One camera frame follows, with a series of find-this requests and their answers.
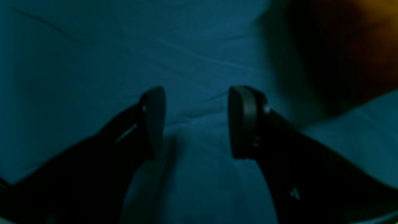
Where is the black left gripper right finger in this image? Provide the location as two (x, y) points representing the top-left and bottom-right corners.
(228, 86), (398, 224)

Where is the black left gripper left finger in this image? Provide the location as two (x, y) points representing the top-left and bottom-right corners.
(1, 87), (165, 224)

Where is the orange t-shirt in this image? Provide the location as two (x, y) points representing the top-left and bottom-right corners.
(288, 0), (398, 110)

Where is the blue table cloth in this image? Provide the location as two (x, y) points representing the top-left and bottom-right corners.
(1, 0), (397, 224)

